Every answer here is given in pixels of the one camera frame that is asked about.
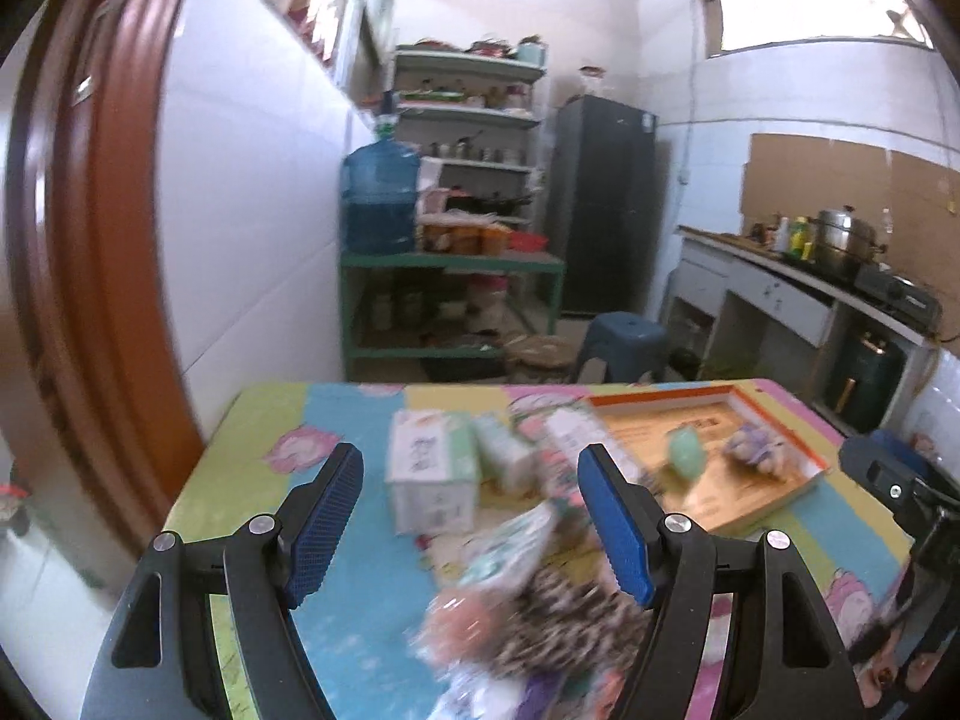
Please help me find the black refrigerator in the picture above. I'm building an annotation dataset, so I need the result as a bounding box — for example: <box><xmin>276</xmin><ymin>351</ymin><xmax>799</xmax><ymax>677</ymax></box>
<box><xmin>547</xmin><ymin>96</ymin><xmax>659</xmax><ymax>320</ymax></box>

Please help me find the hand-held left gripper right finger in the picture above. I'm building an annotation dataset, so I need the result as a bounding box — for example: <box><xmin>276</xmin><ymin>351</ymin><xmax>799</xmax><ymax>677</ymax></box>
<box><xmin>576</xmin><ymin>442</ymin><xmax>860</xmax><ymax>720</ymax></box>

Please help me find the purple plush toy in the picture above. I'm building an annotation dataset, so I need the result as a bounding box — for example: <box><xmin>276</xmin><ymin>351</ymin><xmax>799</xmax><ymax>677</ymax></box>
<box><xmin>724</xmin><ymin>424</ymin><xmax>800</xmax><ymax>477</ymax></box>

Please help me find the black gas stove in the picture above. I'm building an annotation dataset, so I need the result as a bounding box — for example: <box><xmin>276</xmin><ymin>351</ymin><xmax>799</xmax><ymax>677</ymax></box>
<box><xmin>855</xmin><ymin>264</ymin><xmax>944</xmax><ymax>331</ymax></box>

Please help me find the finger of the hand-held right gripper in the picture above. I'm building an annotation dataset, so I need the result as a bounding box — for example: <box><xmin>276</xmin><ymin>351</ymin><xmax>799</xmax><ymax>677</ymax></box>
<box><xmin>838</xmin><ymin>435</ymin><xmax>938</xmax><ymax>511</ymax></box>

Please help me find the blue plastic stool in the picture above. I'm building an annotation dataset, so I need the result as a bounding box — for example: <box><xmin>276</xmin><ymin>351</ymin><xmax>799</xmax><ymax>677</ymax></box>
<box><xmin>574</xmin><ymin>313</ymin><xmax>668</xmax><ymax>383</ymax></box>

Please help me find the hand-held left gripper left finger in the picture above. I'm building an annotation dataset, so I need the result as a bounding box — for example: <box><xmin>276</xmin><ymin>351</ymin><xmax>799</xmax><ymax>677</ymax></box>
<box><xmin>79</xmin><ymin>442</ymin><xmax>366</xmax><ymax>720</ymax></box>

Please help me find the pink plush bear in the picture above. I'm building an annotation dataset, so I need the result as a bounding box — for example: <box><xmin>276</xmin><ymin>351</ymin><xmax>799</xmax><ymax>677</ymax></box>
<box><xmin>420</xmin><ymin>589</ymin><xmax>511</xmax><ymax>665</ymax></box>

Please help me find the blue water jug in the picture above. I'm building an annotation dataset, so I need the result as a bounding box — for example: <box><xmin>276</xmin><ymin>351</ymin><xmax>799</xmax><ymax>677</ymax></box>
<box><xmin>341</xmin><ymin>94</ymin><xmax>421</xmax><ymax>256</ymax></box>

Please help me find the leopard print plush toy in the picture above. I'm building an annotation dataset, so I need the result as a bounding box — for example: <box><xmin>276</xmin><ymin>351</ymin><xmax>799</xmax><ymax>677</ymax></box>
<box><xmin>491</xmin><ymin>562</ymin><xmax>653</xmax><ymax>683</ymax></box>

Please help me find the white shelf rack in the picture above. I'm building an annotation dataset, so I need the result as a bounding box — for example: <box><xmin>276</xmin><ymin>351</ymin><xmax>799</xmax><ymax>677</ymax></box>
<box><xmin>390</xmin><ymin>45</ymin><xmax>548</xmax><ymax>241</ymax></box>

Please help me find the cardboard sheet on wall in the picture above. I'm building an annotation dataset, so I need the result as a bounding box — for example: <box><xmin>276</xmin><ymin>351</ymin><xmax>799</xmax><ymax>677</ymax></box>
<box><xmin>741</xmin><ymin>133</ymin><xmax>960</xmax><ymax>301</ymax></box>

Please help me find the floral printed packet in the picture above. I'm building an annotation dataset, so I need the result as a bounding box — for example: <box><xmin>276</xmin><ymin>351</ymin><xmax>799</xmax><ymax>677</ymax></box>
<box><xmin>540</xmin><ymin>405</ymin><xmax>608</xmax><ymax>496</ymax></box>

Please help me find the green soft toy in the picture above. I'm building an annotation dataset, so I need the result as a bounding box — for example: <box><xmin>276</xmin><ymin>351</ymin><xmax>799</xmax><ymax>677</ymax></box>
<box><xmin>670</xmin><ymin>426</ymin><xmax>706</xmax><ymax>477</ymax></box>

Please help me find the steel steamer pot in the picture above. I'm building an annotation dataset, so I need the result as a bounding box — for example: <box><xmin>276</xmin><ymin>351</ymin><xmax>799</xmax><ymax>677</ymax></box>
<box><xmin>814</xmin><ymin>206</ymin><xmax>890</xmax><ymax>278</ymax></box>

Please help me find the white green carton box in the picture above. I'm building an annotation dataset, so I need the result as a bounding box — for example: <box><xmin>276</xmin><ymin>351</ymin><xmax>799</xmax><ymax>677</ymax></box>
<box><xmin>386</xmin><ymin>411</ymin><xmax>481</xmax><ymax>537</ymax></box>

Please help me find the green printed packet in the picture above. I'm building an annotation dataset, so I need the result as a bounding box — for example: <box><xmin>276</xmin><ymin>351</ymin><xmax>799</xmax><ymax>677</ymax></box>
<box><xmin>450</xmin><ymin>502</ymin><xmax>560</xmax><ymax>593</ymax></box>

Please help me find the shallow orange cardboard box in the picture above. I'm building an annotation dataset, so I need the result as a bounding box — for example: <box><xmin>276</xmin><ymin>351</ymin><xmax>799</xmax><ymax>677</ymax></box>
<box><xmin>585</xmin><ymin>382</ymin><xmax>830</xmax><ymax>537</ymax></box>

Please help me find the small white green carton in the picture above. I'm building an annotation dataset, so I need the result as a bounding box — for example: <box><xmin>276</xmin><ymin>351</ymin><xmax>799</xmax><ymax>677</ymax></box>
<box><xmin>476</xmin><ymin>414</ymin><xmax>537</xmax><ymax>492</ymax></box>

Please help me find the brown wooden door frame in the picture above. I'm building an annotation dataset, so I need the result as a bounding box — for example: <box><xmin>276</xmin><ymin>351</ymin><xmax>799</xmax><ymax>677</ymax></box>
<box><xmin>7</xmin><ymin>0</ymin><xmax>211</xmax><ymax>586</ymax></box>

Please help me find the round wicker stool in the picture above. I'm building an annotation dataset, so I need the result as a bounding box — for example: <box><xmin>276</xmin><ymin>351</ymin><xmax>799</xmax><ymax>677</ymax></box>
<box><xmin>506</xmin><ymin>336</ymin><xmax>578</xmax><ymax>383</ymax></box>

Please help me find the interior glass window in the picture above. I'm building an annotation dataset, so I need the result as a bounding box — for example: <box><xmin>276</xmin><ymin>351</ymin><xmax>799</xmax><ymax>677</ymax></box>
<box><xmin>259</xmin><ymin>0</ymin><xmax>398</xmax><ymax>91</ymax></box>

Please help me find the kitchen counter with drawers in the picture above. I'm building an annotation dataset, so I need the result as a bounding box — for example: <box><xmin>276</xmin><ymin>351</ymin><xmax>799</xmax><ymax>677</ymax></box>
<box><xmin>660</xmin><ymin>229</ymin><xmax>946</xmax><ymax>436</ymax></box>

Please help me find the green metal table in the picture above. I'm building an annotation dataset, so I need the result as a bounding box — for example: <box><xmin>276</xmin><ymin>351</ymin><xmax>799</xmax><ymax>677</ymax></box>
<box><xmin>339</xmin><ymin>251</ymin><xmax>565</xmax><ymax>383</ymax></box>

